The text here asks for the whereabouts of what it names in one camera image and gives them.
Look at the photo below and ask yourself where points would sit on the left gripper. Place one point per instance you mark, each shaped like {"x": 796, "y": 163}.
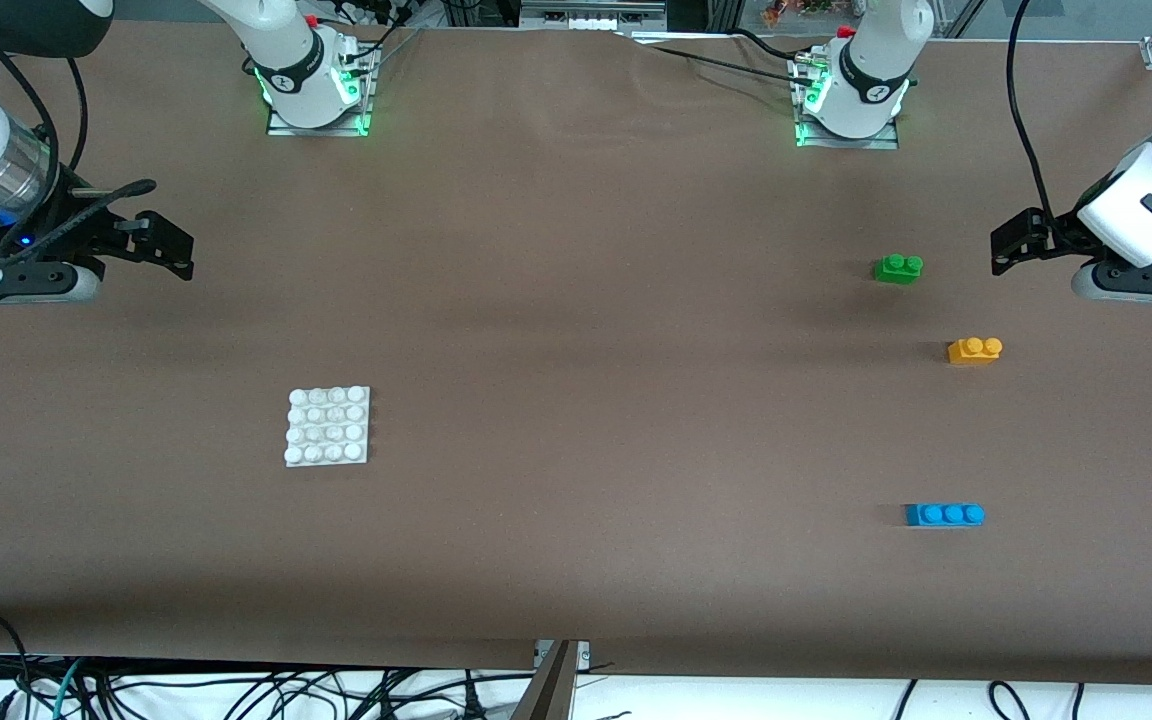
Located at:
{"x": 1060, "y": 235}

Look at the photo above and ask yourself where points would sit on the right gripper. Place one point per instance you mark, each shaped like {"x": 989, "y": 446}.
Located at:
{"x": 79, "y": 231}

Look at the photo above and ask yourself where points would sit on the yellow two-stud block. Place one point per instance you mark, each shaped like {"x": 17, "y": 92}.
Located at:
{"x": 971, "y": 352}

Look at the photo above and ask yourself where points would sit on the white studded base plate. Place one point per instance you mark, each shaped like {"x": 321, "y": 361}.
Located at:
{"x": 328, "y": 427}

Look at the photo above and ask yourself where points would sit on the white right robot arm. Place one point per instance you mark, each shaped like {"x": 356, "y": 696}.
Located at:
{"x": 281, "y": 50}

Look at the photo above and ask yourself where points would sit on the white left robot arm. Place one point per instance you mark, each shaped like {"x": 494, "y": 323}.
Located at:
{"x": 871, "y": 60}

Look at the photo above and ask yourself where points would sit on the green two-stud block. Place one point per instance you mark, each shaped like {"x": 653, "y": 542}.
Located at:
{"x": 896, "y": 270}

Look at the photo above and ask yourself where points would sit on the blue three-stud block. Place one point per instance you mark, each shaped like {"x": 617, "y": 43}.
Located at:
{"x": 941, "y": 516}

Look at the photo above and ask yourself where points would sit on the colourful background toys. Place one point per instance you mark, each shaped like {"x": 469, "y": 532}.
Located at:
{"x": 796, "y": 10}

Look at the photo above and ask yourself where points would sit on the brown table cover sheet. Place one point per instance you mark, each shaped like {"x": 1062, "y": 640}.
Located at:
{"x": 576, "y": 550}

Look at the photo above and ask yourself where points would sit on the aluminium frame with power strip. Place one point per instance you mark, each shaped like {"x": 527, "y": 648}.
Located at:
{"x": 586, "y": 20}

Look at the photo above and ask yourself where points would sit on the aluminium table frame profile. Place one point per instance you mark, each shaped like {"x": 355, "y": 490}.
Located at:
{"x": 551, "y": 690}

